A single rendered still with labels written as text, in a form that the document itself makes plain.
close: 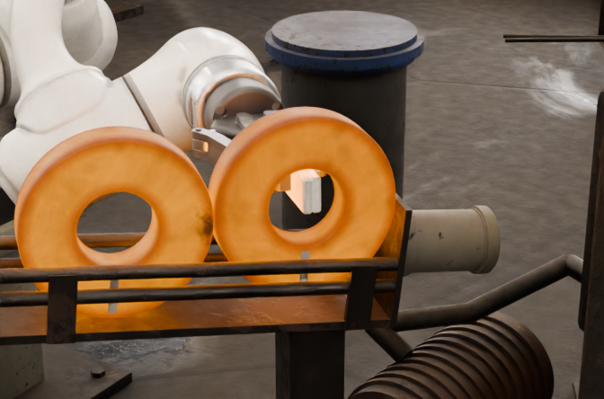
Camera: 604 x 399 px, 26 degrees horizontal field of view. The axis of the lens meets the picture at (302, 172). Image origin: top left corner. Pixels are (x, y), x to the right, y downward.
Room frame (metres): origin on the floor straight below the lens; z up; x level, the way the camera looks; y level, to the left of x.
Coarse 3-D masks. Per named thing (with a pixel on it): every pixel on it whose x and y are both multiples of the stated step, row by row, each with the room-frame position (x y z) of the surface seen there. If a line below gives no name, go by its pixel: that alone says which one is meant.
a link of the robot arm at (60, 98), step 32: (32, 0) 1.34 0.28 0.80; (64, 0) 1.37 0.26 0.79; (32, 32) 1.32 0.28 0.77; (32, 64) 1.30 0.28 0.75; (64, 64) 1.29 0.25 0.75; (32, 96) 1.26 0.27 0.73; (64, 96) 1.25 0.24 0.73; (96, 96) 1.25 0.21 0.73; (128, 96) 1.25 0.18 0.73; (32, 128) 1.23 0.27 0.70; (64, 128) 1.23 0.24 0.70; (0, 160) 1.22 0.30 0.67; (32, 160) 1.21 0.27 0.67
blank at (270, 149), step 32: (256, 128) 0.99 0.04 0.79; (288, 128) 0.98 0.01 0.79; (320, 128) 0.99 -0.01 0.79; (352, 128) 0.99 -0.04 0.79; (224, 160) 0.98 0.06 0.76; (256, 160) 0.97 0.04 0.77; (288, 160) 0.98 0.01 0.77; (320, 160) 0.98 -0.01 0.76; (352, 160) 0.99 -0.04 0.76; (384, 160) 1.00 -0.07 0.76; (224, 192) 0.96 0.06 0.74; (256, 192) 0.97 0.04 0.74; (352, 192) 0.99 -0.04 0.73; (384, 192) 1.00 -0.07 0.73; (224, 224) 0.96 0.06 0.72; (256, 224) 0.97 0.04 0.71; (320, 224) 1.01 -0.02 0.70; (352, 224) 0.99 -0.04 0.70; (384, 224) 1.00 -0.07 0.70; (256, 256) 0.97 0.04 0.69; (288, 256) 0.97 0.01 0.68; (320, 256) 0.98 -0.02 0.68; (352, 256) 0.99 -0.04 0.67
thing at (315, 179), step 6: (312, 174) 0.97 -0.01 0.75; (312, 180) 0.97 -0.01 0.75; (318, 180) 0.97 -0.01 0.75; (312, 186) 0.97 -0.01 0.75; (318, 186) 0.97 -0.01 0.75; (312, 192) 0.97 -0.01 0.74; (318, 192) 0.97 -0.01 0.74; (312, 198) 0.97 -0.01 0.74; (318, 198) 0.97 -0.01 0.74; (312, 204) 0.97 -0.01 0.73; (318, 204) 0.97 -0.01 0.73; (312, 210) 0.96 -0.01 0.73; (318, 210) 0.96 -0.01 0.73
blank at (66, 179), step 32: (96, 128) 0.96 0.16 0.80; (128, 128) 0.96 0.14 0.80; (64, 160) 0.93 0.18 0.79; (96, 160) 0.93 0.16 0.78; (128, 160) 0.94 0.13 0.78; (160, 160) 0.95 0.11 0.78; (32, 192) 0.92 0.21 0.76; (64, 192) 0.93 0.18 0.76; (96, 192) 0.93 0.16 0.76; (160, 192) 0.95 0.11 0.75; (192, 192) 0.95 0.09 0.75; (32, 224) 0.92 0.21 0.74; (64, 224) 0.92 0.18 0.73; (160, 224) 0.95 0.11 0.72; (192, 224) 0.95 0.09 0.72; (32, 256) 0.92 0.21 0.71; (64, 256) 0.92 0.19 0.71; (96, 256) 0.95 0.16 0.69; (128, 256) 0.95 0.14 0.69; (160, 256) 0.95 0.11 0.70; (192, 256) 0.95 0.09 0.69
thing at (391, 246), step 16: (400, 208) 0.99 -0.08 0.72; (400, 224) 0.99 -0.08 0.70; (384, 240) 1.02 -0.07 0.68; (400, 240) 0.98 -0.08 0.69; (384, 256) 1.01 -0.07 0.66; (400, 256) 0.98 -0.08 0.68; (384, 272) 1.01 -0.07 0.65; (400, 272) 0.98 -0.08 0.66; (400, 288) 0.98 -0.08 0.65; (384, 304) 1.00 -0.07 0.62
